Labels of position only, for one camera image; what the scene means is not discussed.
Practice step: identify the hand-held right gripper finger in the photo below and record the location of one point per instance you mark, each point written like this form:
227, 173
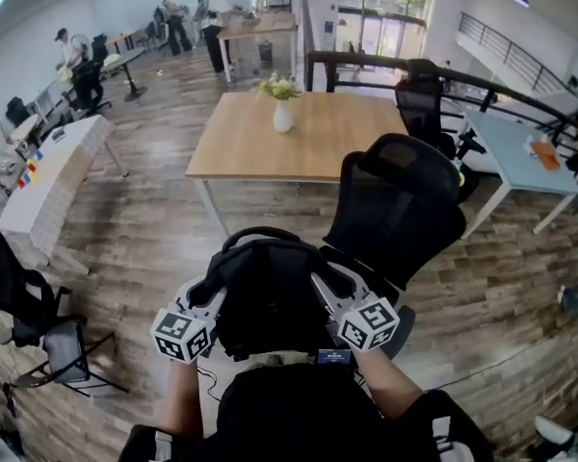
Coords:
326, 296
356, 287

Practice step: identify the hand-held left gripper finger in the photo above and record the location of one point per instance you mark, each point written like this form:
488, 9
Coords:
217, 306
184, 296

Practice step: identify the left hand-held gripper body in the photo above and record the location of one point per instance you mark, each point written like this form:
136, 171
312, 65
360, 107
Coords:
178, 335

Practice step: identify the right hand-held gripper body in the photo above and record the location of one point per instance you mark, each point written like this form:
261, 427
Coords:
368, 325

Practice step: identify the black backpack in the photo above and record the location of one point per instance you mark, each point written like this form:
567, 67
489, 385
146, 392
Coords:
270, 291

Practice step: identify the black mesh office chair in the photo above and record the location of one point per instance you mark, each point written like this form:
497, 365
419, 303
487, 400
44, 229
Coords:
400, 210

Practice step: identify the person's left forearm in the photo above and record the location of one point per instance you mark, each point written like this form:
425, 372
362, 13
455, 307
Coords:
180, 397

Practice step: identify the person's right forearm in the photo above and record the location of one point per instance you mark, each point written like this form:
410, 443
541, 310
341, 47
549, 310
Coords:
390, 383

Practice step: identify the black chair at left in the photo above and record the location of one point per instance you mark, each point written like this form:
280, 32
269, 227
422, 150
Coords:
65, 349

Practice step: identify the black swivel chair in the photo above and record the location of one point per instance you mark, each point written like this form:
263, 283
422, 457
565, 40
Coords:
89, 82

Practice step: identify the small chest screen device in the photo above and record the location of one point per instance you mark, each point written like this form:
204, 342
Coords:
334, 356

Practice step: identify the person's black clothing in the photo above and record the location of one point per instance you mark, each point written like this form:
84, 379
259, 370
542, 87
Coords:
294, 417

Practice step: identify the white yellow mug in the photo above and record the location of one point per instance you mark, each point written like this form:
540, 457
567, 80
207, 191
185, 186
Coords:
460, 176

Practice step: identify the wooden table white legs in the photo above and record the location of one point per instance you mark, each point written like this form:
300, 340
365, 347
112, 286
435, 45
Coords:
270, 147

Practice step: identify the white clothed table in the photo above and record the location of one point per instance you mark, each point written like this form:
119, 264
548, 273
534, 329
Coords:
62, 171

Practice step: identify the white vase with flowers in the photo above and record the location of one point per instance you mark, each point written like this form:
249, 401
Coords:
283, 116

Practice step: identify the pile of colourful blocks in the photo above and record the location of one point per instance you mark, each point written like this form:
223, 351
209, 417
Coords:
29, 171

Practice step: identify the light blue table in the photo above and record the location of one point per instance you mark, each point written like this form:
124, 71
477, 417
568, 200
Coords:
525, 161

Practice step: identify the black curved railing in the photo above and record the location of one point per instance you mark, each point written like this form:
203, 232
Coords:
356, 57

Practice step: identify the orange item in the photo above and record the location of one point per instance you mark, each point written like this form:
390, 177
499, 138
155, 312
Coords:
544, 154

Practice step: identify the black bin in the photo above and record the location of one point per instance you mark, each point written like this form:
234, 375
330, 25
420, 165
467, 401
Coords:
266, 52

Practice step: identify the black stair railing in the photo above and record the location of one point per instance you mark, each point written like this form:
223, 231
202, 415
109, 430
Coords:
510, 48

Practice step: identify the grey pedestal table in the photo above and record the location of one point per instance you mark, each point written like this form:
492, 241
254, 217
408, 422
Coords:
125, 60

